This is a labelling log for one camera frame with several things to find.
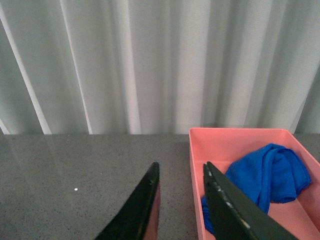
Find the blue microfiber cloth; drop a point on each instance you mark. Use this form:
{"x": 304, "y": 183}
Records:
{"x": 271, "y": 174}

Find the pink plastic box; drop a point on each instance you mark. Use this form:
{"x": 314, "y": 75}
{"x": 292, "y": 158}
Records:
{"x": 222, "y": 146}

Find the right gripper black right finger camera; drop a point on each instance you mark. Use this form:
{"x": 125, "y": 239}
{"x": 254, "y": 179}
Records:
{"x": 233, "y": 215}

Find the white curtain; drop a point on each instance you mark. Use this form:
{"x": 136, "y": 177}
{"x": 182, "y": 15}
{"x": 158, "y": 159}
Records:
{"x": 158, "y": 66}

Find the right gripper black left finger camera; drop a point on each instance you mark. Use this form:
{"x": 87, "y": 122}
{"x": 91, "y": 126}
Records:
{"x": 138, "y": 219}

